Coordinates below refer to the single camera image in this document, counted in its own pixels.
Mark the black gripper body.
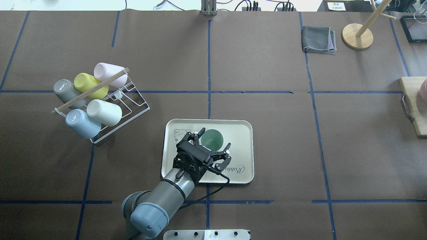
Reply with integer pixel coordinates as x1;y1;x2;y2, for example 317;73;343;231
173;140;214;185

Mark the mint green cup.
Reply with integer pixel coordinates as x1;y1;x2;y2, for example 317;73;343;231
200;129;224;152

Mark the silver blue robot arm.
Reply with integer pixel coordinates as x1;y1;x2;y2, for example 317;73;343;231
121;128;214;240

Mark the cream rabbit tray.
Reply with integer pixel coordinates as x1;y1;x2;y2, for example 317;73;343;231
161;119;254;184

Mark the white cup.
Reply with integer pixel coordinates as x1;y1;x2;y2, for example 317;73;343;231
86;100;122;126

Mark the pink cup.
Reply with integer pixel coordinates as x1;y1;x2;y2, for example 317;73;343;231
94;63;127;88

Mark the light blue cup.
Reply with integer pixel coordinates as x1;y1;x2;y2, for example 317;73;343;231
65;109;102;139

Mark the yellow cup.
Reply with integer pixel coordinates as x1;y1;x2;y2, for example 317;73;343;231
73;73;109;100

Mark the grey cup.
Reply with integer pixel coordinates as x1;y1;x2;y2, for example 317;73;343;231
53;79;81;103

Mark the black metal tray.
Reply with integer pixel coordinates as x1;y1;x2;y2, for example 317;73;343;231
400;16;427;43

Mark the folded grey cloth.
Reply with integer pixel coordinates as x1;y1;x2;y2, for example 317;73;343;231
301;26;337;55

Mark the wooden mug tree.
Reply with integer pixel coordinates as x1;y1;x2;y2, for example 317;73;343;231
341;0;397;50

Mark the black box with label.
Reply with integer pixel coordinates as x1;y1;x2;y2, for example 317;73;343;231
317;0;373;12

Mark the wooden cutting board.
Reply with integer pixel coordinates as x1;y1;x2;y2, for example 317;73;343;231
399;76;427;138

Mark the pink bowl with ice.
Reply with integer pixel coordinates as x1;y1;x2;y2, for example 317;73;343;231
419;79;427;103

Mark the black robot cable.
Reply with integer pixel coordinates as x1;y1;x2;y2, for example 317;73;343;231
180;165;231;209

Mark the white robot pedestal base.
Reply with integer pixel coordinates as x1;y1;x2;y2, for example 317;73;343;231
163;229;251;240

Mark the white wire cup rack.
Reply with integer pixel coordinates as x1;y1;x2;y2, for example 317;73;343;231
52;68;150;143

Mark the aluminium frame post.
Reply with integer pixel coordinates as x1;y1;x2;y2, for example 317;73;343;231
201;0;218;16

